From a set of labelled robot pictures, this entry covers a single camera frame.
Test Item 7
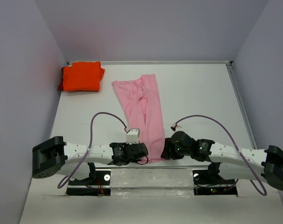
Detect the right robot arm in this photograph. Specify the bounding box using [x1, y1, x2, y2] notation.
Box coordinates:
[161, 131, 283, 191]

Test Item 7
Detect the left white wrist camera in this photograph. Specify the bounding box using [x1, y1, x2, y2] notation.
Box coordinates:
[126, 128, 140, 144]

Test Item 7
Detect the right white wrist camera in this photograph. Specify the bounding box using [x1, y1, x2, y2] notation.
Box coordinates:
[170, 123, 182, 132]

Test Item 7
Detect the folded orange t-shirt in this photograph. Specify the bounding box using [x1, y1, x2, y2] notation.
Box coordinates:
[58, 61, 105, 92]

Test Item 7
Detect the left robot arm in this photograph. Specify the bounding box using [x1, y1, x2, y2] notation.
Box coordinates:
[32, 136, 148, 184]

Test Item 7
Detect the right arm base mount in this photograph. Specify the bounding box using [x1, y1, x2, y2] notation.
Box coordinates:
[192, 163, 238, 196]

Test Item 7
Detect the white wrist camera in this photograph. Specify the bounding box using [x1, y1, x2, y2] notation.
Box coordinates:
[170, 123, 182, 132]
[126, 128, 140, 144]

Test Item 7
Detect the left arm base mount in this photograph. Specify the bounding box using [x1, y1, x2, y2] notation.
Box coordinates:
[66, 163, 111, 196]

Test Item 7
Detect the pink t-shirt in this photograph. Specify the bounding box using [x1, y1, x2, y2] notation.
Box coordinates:
[112, 74, 165, 163]

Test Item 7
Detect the aluminium table edge rail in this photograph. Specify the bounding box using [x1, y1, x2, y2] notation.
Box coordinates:
[66, 60, 233, 66]

